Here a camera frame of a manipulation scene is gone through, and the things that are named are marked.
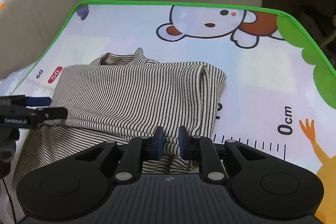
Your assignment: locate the striped beige knit garment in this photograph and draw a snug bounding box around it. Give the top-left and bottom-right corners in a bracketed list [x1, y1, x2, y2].
[7, 49, 226, 221]

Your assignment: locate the cartoon play mat green border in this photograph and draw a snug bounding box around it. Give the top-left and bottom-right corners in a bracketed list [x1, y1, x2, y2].
[14, 1, 335, 223]

